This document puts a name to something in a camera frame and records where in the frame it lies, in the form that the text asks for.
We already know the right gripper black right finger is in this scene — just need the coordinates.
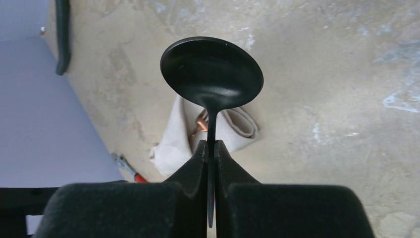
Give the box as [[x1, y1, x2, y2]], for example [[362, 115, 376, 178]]
[[214, 140, 374, 238]]

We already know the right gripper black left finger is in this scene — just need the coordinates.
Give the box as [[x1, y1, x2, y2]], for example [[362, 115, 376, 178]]
[[35, 140, 209, 238]]

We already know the beige cloth napkin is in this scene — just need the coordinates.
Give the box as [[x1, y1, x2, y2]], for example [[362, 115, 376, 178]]
[[151, 96, 259, 176]]

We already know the black spoon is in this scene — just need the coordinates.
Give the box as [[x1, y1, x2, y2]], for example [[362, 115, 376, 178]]
[[160, 36, 264, 228]]

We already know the black foam tube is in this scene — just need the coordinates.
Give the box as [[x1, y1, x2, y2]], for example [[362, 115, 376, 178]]
[[55, 0, 71, 75]]

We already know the red handled wrench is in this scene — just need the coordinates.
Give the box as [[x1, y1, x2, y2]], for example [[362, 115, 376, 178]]
[[111, 153, 148, 183]]

